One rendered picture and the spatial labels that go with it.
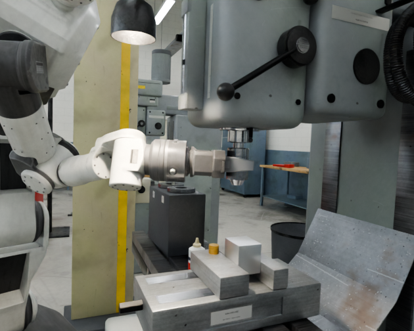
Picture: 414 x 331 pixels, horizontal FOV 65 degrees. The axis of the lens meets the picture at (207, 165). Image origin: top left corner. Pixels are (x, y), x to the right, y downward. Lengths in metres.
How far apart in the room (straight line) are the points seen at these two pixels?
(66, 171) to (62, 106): 8.86
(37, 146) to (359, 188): 0.79
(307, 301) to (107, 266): 1.93
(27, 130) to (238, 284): 0.53
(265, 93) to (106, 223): 1.94
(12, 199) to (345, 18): 0.96
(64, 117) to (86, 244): 7.40
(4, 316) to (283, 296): 0.91
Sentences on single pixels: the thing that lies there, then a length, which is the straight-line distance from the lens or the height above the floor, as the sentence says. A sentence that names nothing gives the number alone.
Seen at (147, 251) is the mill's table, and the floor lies 0.93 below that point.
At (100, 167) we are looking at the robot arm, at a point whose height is 1.21.
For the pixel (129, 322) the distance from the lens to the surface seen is 0.86.
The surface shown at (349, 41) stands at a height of 1.48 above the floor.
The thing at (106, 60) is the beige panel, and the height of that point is 1.81.
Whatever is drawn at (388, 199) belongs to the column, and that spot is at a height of 1.16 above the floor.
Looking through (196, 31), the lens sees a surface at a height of 1.49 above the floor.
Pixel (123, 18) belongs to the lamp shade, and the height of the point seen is 1.46.
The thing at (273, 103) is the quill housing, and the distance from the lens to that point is 0.62.
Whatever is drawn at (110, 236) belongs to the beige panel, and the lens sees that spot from 2.44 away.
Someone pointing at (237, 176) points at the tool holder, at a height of 1.21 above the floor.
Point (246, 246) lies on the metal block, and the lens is 0.66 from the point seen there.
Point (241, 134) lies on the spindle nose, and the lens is 0.67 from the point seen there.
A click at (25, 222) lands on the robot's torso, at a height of 1.02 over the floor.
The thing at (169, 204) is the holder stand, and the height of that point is 1.09.
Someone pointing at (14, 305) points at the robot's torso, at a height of 0.74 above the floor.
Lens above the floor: 1.27
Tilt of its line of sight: 4 degrees down
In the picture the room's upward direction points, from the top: 2 degrees clockwise
